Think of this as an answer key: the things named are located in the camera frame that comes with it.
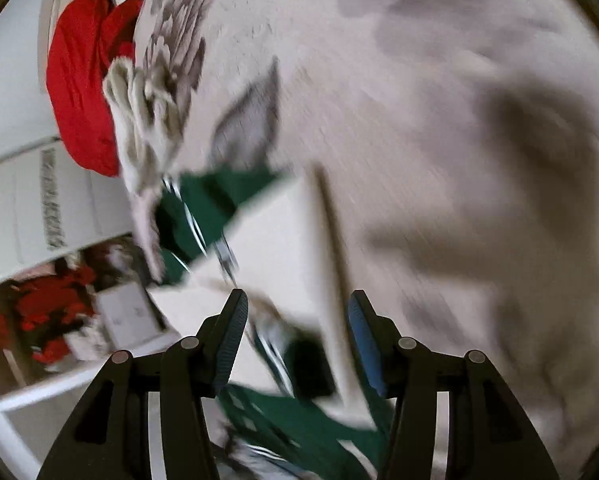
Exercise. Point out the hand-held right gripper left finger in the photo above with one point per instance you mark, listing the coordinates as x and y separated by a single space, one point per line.
231 341

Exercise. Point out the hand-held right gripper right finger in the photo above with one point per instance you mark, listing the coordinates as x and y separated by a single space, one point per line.
365 345

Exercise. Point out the green and white garment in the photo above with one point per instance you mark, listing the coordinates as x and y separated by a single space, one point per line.
214 210

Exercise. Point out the white box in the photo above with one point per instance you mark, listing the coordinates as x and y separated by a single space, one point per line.
127 315

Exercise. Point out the red items on shelf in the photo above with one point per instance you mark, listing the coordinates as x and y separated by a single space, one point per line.
49 310

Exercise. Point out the grey floral printed blanket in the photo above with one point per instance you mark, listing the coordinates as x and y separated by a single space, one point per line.
429 160

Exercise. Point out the white shelf unit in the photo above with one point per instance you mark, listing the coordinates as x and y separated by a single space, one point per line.
39 240

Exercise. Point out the cream knitted cloth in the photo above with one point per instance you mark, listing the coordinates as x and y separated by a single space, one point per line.
139 110

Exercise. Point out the red cloth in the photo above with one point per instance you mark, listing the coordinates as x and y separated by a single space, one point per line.
82 90

